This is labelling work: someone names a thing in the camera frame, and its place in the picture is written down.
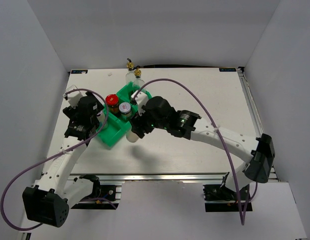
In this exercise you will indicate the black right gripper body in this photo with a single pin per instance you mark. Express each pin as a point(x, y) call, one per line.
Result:
point(148, 123)

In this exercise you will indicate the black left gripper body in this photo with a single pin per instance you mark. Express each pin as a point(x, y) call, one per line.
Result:
point(71, 113)

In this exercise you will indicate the white lid spice jar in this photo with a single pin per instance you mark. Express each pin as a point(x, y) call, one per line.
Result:
point(125, 110)

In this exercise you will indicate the red cap sauce bottle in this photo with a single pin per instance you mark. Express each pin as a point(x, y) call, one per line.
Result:
point(112, 102)

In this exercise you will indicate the white shaker silver lid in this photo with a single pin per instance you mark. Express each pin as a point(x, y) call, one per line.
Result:
point(132, 137)

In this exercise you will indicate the clear glass bottle gold spout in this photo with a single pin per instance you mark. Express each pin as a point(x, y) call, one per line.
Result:
point(138, 81)

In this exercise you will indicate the glass bottle with dark sauce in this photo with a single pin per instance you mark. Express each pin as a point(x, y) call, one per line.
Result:
point(129, 77)

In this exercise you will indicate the white shaker blue label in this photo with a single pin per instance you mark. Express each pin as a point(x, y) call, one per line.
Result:
point(103, 123)

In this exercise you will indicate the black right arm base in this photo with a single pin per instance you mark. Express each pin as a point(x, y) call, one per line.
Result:
point(219, 199)

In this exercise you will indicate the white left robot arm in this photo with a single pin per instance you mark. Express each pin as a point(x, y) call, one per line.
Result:
point(50, 200)

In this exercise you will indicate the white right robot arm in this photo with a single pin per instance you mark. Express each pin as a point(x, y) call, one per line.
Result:
point(257, 153)

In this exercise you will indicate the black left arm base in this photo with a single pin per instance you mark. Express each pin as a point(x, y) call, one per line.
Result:
point(102, 196)

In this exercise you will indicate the green three-compartment plastic bin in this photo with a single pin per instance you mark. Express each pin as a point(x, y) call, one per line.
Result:
point(117, 127)

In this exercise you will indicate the left blue logo sticker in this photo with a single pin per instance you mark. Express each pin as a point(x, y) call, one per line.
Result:
point(79, 71)

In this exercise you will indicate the blue logo sticker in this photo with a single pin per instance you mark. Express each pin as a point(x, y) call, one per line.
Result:
point(227, 69)
point(79, 71)

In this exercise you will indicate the right blue logo sticker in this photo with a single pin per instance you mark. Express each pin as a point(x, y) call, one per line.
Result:
point(227, 69)

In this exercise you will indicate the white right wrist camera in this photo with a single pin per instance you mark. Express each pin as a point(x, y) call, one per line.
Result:
point(140, 99)

